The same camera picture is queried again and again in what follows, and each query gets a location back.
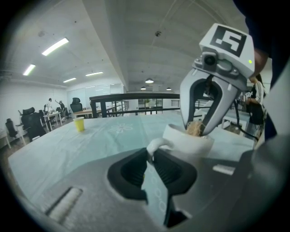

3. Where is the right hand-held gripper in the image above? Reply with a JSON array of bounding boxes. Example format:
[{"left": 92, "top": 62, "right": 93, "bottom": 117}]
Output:
[{"left": 179, "top": 23, "right": 256, "bottom": 136}]

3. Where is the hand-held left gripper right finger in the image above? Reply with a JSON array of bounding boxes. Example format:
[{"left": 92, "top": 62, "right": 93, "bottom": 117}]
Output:
[{"left": 153, "top": 148, "right": 261, "bottom": 230}]

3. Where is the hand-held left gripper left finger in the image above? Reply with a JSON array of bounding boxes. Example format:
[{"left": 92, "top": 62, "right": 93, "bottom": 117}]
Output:
[{"left": 34, "top": 148, "right": 164, "bottom": 232}]

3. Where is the white cup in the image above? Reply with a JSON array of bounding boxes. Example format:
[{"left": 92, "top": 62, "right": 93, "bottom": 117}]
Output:
[{"left": 146, "top": 123, "right": 215, "bottom": 169}]

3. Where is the person's right forearm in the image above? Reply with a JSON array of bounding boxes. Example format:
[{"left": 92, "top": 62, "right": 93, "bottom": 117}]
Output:
[{"left": 249, "top": 48, "right": 269, "bottom": 79}]

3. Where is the yellow paper cup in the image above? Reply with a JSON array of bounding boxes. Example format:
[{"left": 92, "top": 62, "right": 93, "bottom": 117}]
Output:
[{"left": 72, "top": 117, "right": 86, "bottom": 133}]

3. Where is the light blue flowered tablecloth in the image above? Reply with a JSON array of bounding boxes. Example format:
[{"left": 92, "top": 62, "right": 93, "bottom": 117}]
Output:
[{"left": 8, "top": 112, "right": 255, "bottom": 227}]

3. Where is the black railing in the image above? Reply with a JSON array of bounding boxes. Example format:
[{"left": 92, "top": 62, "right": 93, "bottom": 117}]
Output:
[{"left": 89, "top": 92, "right": 215, "bottom": 118}]

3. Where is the wooden desk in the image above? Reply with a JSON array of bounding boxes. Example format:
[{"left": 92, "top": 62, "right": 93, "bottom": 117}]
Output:
[{"left": 72, "top": 106, "right": 115, "bottom": 119}]

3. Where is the white office table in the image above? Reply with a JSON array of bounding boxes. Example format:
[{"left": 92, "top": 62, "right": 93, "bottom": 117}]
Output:
[{"left": 42, "top": 111, "right": 63, "bottom": 132}]

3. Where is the black office chair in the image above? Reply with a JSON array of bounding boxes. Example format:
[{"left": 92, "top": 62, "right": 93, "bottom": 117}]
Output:
[
  {"left": 20, "top": 107, "right": 47, "bottom": 143},
  {"left": 70, "top": 97, "right": 83, "bottom": 114},
  {"left": 5, "top": 118, "right": 19, "bottom": 139}
]

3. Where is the person's dark shirt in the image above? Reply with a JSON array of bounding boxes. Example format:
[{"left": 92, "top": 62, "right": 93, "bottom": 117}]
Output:
[{"left": 233, "top": 0, "right": 290, "bottom": 91}]

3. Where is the black cable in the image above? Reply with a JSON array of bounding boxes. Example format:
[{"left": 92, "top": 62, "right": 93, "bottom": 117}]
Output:
[{"left": 234, "top": 99, "right": 259, "bottom": 140}]

